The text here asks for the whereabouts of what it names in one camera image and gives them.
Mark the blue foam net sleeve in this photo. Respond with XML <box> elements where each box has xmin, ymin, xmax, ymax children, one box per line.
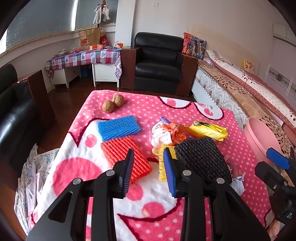
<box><xmin>97</xmin><ymin>115</ymin><xmax>141</xmax><ymax>142</ymax></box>

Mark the white and pink floral quilt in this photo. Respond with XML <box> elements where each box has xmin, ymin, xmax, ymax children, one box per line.
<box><xmin>206</xmin><ymin>49</ymin><xmax>296</xmax><ymax>132</ymax></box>

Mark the pink polka dot blanket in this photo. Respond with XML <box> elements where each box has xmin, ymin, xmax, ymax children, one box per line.
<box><xmin>28</xmin><ymin>90</ymin><xmax>275</xmax><ymax>241</ymax></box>

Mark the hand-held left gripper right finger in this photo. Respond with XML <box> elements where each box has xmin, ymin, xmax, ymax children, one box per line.
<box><xmin>163</xmin><ymin>147</ymin><xmax>271</xmax><ymax>241</ymax></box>

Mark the window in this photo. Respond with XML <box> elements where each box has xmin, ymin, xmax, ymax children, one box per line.
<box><xmin>5</xmin><ymin>0</ymin><xmax>116</xmax><ymax>50</ymax></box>

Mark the coat rack with clothes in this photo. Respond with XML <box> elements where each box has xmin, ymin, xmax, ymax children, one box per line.
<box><xmin>93</xmin><ymin>0</ymin><xmax>111</xmax><ymax>27</ymax></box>

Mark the black leather armchair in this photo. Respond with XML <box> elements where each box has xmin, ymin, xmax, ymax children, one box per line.
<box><xmin>0</xmin><ymin>64</ymin><xmax>56</xmax><ymax>172</ymax></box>
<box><xmin>120</xmin><ymin>32</ymin><xmax>199</xmax><ymax>96</ymax></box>

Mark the brown walnut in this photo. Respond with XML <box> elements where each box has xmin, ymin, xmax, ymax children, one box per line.
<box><xmin>112</xmin><ymin>94</ymin><xmax>125</xmax><ymax>108</ymax></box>
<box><xmin>102</xmin><ymin>100</ymin><xmax>115</xmax><ymax>114</ymax></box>

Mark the yellow foam net sleeve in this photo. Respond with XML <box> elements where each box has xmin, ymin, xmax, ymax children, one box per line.
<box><xmin>152</xmin><ymin>145</ymin><xmax>176</xmax><ymax>182</ymax></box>

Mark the colourful patterned pillow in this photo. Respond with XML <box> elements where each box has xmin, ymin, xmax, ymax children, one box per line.
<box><xmin>181</xmin><ymin>32</ymin><xmax>207</xmax><ymax>59</ymax></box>

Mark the bed with floral bedding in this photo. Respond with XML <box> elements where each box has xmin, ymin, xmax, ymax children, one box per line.
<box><xmin>198</xmin><ymin>59</ymin><xmax>296</xmax><ymax>149</ymax></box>

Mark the black foam net sleeve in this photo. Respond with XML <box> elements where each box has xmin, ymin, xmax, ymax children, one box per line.
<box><xmin>174</xmin><ymin>137</ymin><xmax>233</xmax><ymax>184</ymax></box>

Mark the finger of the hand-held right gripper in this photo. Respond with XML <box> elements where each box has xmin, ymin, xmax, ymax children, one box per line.
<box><xmin>254</xmin><ymin>148</ymin><xmax>292</xmax><ymax>186</ymax></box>

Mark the pale floral cloth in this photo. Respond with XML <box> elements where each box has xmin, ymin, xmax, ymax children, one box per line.
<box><xmin>14</xmin><ymin>144</ymin><xmax>60</xmax><ymax>230</ymax></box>

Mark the crumpled white paper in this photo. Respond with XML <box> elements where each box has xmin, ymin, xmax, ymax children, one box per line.
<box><xmin>230</xmin><ymin>174</ymin><xmax>245</xmax><ymax>195</ymax></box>

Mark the orange plastic bag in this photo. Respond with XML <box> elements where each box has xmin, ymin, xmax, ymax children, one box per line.
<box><xmin>161</xmin><ymin>123</ymin><xmax>187</xmax><ymax>146</ymax></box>

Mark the red foam net sleeve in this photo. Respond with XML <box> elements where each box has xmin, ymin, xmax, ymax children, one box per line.
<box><xmin>100</xmin><ymin>136</ymin><xmax>152</xmax><ymax>184</ymax></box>

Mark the white plastic bag red print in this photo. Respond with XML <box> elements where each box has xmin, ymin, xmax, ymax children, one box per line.
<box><xmin>151</xmin><ymin>120</ymin><xmax>173</xmax><ymax>148</ymax></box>

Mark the white wardrobe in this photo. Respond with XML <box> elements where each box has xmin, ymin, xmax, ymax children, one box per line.
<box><xmin>257</xmin><ymin>23</ymin><xmax>296</xmax><ymax>105</ymax></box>

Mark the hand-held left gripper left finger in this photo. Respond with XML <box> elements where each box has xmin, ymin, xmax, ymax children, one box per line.
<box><xmin>26</xmin><ymin>149</ymin><xmax>135</xmax><ymax>241</ymax></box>

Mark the pink plastic bucket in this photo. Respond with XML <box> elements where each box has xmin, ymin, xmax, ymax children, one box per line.
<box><xmin>243</xmin><ymin>117</ymin><xmax>289</xmax><ymax>167</ymax></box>

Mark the person's right hand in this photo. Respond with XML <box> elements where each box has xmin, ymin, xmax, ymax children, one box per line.
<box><xmin>266</xmin><ymin>219</ymin><xmax>286</xmax><ymax>240</ymax></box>

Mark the checkered cloth side table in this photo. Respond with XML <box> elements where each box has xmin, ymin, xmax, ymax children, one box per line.
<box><xmin>44</xmin><ymin>47</ymin><xmax>122</xmax><ymax>80</ymax></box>

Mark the cream bed headboard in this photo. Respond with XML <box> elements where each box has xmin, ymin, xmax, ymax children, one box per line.
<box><xmin>190</xmin><ymin>24</ymin><xmax>258</xmax><ymax>75</ymax></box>

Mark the yellow floral pillow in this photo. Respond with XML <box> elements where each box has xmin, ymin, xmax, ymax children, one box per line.
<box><xmin>242</xmin><ymin>60</ymin><xmax>256</xmax><ymax>74</ymax></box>

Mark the white desk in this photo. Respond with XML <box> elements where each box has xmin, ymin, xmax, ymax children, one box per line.
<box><xmin>52</xmin><ymin>62</ymin><xmax>119</xmax><ymax>89</ymax></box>

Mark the brown paper bag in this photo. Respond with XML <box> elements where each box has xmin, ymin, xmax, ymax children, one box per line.
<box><xmin>77</xmin><ymin>27</ymin><xmax>102</xmax><ymax>50</ymax></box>

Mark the white quilted mattress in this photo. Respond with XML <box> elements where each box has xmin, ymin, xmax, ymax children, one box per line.
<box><xmin>191</xmin><ymin>59</ymin><xmax>249</xmax><ymax>130</ymax></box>

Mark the yellow plastic wrapper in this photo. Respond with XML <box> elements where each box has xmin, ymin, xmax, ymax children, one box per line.
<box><xmin>185</xmin><ymin>120</ymin><xmax>228</xmax><ymax>142</ymax></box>

